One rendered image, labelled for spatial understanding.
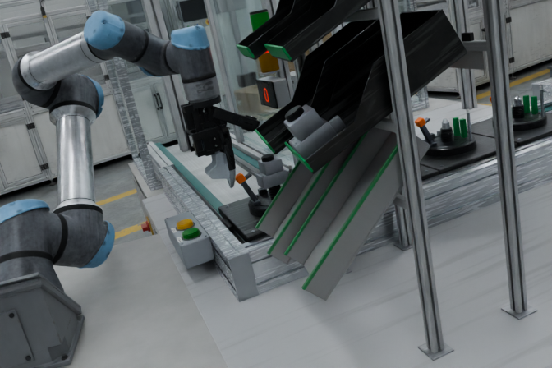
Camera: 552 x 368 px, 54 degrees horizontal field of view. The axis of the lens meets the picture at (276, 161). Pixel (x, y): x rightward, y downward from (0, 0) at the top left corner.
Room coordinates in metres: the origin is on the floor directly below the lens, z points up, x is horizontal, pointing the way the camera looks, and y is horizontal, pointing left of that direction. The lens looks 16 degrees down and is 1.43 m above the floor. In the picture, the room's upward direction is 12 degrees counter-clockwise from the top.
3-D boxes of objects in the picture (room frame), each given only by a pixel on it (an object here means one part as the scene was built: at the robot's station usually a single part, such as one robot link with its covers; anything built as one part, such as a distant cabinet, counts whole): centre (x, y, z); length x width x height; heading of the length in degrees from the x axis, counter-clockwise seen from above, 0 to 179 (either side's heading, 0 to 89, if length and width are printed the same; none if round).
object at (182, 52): (1.18, 0.13, 1.36); 0.09 x 0.08 x 0.11; 47
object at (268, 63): (1.43, -0.04, 1.28); 0.05 x 0.05 x 0.05
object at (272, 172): (1.21, 0.01, 1.06); 0.08 x 0.04 x 0.07; 110
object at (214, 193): (1.50, 0.09, 0.91); 0.84 x 0.28 x 0.10; 18
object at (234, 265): (1.42, 0.25, 0.91); 0.89 x 0.06 x 0.11; 18
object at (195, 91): (1.17, 0.12, 1.28); 0.08 x 0.08 x 0.05
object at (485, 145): (1.37, -0.46, 1.01); 0.24 x 0.24 x 0.13; 18
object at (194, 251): (1.22, 0.25, 0.93); 0.21 x 0.07 x 0.06; 18
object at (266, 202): (1.21, 0.02, 0.98); 0.14 x 0.14 x 0.02
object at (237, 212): (1.21, 0.02, 0.96); 0.24 x 0.24 x 0.02; 18
